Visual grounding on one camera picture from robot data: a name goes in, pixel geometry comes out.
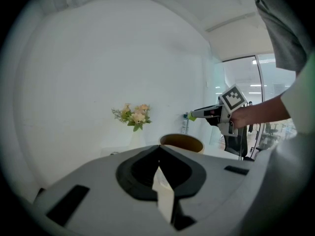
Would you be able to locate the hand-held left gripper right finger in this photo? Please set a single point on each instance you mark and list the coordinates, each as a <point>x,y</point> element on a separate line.
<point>216,193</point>

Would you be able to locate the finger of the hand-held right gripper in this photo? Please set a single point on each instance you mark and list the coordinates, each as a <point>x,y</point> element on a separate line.
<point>204,113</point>

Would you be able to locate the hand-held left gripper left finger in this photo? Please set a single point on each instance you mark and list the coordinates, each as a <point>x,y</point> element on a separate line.
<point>103,181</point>

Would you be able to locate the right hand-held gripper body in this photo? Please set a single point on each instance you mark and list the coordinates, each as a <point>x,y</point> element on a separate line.
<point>231,97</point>

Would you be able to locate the green block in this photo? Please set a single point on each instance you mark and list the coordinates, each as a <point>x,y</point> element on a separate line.
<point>192,116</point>

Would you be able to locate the person's right forearm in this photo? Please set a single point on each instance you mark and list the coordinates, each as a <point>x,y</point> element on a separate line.
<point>268,112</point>

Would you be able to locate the person's right hand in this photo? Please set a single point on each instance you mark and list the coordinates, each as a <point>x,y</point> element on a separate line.
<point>240,118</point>

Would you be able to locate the clear water bottle black cap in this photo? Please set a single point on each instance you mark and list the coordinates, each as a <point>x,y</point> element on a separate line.
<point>185,124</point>

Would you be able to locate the white patterned storage bucket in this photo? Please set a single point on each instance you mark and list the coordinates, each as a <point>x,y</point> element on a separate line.
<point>182,142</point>

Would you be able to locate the white table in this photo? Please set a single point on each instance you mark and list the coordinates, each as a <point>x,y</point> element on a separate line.
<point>221,154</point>

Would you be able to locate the black high-back office chair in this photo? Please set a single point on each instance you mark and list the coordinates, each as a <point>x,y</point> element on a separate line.
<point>233,144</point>

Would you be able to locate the white vase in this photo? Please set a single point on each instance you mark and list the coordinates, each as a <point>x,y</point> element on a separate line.
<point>137,139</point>

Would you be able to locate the yellow flower bouquet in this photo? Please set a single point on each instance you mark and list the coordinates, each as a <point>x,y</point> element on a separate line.
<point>135,117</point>

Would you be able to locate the grey sweatshirt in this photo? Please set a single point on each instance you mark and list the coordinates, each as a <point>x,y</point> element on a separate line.
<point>283,33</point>

